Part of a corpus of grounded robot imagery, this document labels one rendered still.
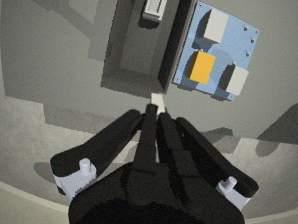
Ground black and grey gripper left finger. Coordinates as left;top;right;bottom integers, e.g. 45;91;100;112
50;93;158;210

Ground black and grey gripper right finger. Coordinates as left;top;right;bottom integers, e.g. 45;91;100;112
156;94;259;214

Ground yellow rectangular block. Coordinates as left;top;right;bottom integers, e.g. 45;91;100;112
186;51;215;84

